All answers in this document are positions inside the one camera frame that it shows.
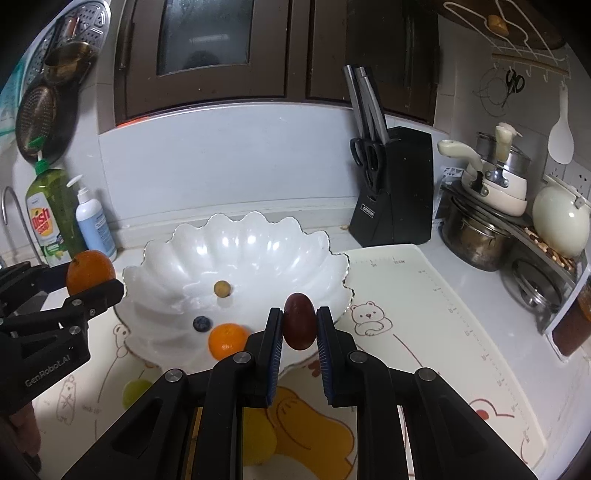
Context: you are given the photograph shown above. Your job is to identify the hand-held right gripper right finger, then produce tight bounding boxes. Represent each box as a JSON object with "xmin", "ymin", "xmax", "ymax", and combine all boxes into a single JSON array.
[{"xmin": 315, "ymin": 305, "xmax": 539, "ymax": 480}]

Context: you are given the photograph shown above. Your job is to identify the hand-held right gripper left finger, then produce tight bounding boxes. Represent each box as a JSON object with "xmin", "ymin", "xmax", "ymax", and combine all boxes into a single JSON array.
[{"xmin": 76, "ymin": 307, "xmax": 283, "ymax": 480}]

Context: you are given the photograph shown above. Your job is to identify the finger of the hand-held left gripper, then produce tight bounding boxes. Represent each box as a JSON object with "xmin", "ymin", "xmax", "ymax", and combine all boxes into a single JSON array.
[
  {"xmin": 0, "ymin": 262, "xmax": 72, "ymax": 319},
  {"xmin": 0, "ymin": 278, "xmax": 125, "ymax": 340}
]

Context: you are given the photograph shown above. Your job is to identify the orange mandarin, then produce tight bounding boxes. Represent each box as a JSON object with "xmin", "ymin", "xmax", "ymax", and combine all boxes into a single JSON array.
[
  {"xmin": 208, "ymin": 323, "xmax": 251, "ymax": 361},
  {"xmin": 66, "ymin": 250, "xmax": 116, "ymax": 296}
]

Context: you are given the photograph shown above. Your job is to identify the dark red jujube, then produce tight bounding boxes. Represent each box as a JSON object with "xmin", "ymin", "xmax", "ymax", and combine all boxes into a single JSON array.
[{"xmin": 283, "ymin": 292, "xmax": 318, "ymax": 352}]

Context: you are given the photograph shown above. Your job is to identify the white scalloped bowl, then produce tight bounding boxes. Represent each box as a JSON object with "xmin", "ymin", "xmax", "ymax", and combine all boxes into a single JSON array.
[{"xmin": 113, "ymin": 211, "xmax": 354, "ymax": 374}]

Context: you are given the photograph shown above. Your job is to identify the person's left hand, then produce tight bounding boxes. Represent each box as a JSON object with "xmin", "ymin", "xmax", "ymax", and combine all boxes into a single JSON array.
[{"xmin": 9, "ymin": 401, "xmax": 43, "ymax": 467}]

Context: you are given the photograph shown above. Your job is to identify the steel faucet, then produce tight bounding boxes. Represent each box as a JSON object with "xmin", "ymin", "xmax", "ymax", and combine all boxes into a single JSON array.
[{"xmin": 0, "ymin": 187, "xmax": 42, "ymax": 266}]

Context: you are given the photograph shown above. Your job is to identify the white blue pump bottle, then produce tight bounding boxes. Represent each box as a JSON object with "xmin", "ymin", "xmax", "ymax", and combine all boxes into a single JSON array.
[{"xmin": 66, "ymin": 174, "xmax": 117, "ymax": 261}]

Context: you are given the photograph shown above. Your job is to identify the green dish soap bottle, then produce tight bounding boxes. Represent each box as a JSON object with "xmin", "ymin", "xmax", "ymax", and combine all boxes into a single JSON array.
[{"xmin": 25, "ymin": 148, "xmax": 88, "ymax": 268}]

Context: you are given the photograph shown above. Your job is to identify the yellow lemon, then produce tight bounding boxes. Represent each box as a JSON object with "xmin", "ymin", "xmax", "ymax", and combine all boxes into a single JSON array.
[{"xmin": 242, "ymin": 408, "xmax": 278, "ymax": 467}]

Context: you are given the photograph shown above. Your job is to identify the green round fruit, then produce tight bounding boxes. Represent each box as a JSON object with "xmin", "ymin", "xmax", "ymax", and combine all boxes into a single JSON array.
[{"xmin": 122, "ymin": 378, "xmax": 154, "ymax": 409}]

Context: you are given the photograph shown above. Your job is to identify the bear print silicone mat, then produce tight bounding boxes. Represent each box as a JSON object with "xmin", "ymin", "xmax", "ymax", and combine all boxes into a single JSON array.
[{"xmin": 32, "ymin": 242, "xmax": 548, "ymax": 480}]

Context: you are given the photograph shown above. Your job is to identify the round dark mesh strainer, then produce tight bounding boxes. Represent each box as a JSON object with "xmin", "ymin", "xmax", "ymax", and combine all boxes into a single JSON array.
[{"xmin": 15, "ymin": 83, "xmax": 77, "ymax": 167}]

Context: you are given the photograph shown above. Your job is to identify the printed plastic pack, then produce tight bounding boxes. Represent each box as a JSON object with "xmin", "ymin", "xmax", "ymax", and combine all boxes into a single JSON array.
[{"xmin": 0, "ymin": 60, "xmax": 28, "ymax": 148}]

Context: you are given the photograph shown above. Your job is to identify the black knife block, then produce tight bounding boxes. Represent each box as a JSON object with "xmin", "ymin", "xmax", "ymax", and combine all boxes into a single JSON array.
[{"xmin": 348, "ymin": 126, "xmax": 435, "ymax": 247}]

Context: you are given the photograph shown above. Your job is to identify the large steel pot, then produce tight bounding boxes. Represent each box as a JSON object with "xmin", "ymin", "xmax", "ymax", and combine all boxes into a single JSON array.
[{"xmin": 441, "ymin": 196, "xmax": 513, "ymax": 272}]

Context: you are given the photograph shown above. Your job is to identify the black kitchen scissors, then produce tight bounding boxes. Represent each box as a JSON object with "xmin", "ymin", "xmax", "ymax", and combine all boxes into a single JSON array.
[{"xmin": 349, "ymin": 137, "xmax": 386, "ymax": 192}]

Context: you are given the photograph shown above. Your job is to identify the steel pot lids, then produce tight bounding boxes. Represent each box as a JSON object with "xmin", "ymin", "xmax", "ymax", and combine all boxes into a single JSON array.
[{"xmin": 505, "ymin": 258, "xmax": 561, "ymax": 312}]

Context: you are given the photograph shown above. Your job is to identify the small copper pot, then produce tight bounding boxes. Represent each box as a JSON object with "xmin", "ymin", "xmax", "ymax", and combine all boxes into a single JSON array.
[{"xmin": 44, "ymin": 18, "xmax": 100, "ymax": 84}]

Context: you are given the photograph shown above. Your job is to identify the wooden trivet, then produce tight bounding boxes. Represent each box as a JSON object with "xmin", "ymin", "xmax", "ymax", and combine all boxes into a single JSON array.
[{"xmin": 524, "ymin": 226, "xmax": 578, "ymax": 271}]

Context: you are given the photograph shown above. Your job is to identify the metal corner shelf rack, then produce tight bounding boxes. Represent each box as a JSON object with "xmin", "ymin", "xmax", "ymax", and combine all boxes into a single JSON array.
[{"xmin": 438, "ymin": 180, "xmax": 591, "ymax": 335}]

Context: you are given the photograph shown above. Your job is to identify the glass jar with brown paste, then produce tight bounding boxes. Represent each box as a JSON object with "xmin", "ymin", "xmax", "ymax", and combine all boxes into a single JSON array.
[{"xmin": 551, "ymin": 279, "xmax": 591, "ymax": 356}]

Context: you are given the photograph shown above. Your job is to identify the perforated steel steamer tray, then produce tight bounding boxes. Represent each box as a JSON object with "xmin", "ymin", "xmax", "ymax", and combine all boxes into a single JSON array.
[{"xmin": 21, "ymin": 0, "xmax": 112, "ymax": 88}]

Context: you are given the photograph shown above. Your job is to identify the cream round kettle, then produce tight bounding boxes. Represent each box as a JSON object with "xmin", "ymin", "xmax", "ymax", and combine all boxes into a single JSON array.
[{"xmin": 532, "ymin": 180, "xmax": 591, "ymax": 258}]

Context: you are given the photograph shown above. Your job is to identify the white rice paddle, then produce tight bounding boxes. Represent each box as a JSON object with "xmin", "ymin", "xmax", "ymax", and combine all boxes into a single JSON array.
[{"xmin": 548, "ymin": 84, "xmax": 574, "ymax": 164}]

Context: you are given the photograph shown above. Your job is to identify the small hanging scissors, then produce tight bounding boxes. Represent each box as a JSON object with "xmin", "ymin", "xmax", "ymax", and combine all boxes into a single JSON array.
[{"xmin": 503, "ymin": 68, "xmax": 526, "ymax": 108}]

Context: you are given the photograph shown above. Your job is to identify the round wooden board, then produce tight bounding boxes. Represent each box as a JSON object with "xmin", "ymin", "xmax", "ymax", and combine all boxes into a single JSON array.
[{"xmin": 508, "ymin": 0, "xmax": 566, "ymax": 49}]

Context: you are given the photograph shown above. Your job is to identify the cream long handled saucepan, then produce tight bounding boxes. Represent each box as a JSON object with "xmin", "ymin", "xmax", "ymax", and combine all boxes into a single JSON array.
[{"xmin": 437, "ymin": 140, "xmax": 528, "ymax": 217}]

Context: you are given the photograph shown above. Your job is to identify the steel handled knife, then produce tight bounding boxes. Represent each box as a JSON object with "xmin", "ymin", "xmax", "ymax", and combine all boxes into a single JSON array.
[
  {"xmin": 344, "ymin": 65, "xmax": 370, "ymax": 139},
  {"xmin": 362, "ymin": 76, "xmax": 389, "ymax": 144},
  {"xmin": 355, "ymin": 67, "xmax": 380, "ymax": 141}
]

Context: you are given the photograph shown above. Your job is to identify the steel pot with cream handle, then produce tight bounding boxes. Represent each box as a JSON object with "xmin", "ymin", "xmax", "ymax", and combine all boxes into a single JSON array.
[{"xmin": 475, "ymin": 122, "xmax": 532, "ymax": 185}]

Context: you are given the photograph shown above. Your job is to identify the brown wooden window frame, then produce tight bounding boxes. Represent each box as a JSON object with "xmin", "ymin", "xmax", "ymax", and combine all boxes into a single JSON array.
[{"xmin": 97, "ymin": 0, "xmax": 439, "ymax": 134}]

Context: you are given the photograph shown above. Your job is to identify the thin wire ring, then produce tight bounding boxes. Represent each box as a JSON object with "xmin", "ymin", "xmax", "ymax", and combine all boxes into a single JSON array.
[{"xmin": 478, "ymin": 67, "xmax": 513, "ymax": 114}]

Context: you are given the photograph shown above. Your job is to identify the white wire trivet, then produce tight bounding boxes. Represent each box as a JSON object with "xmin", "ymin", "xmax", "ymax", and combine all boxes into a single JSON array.
[{"xmin": 443, "ymin": 0, "xmax": 568, "ymax": 58}]

